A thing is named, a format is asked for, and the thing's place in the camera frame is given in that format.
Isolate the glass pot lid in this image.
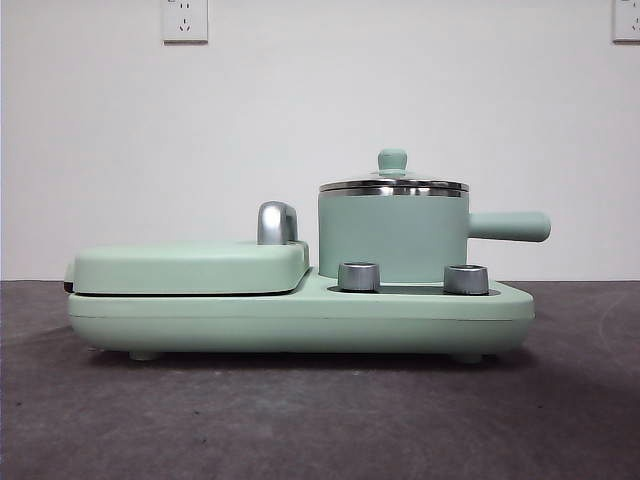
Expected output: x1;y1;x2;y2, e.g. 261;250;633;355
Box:
319;147;470;194

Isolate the silver control knob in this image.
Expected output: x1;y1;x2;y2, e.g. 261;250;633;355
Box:
443;263;489;295
337;260;381;292

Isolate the green breakfast machine base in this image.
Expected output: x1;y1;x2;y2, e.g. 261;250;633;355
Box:
67;267;536;363

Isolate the green pot with side handle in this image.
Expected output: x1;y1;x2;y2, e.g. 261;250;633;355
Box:
317;185;552;284

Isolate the green griddle lid, silver handle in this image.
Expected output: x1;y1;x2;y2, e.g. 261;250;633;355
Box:
62;200;311;299

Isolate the white wall socket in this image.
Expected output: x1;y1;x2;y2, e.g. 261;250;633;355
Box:
612;0;640;43
160;0;209;44

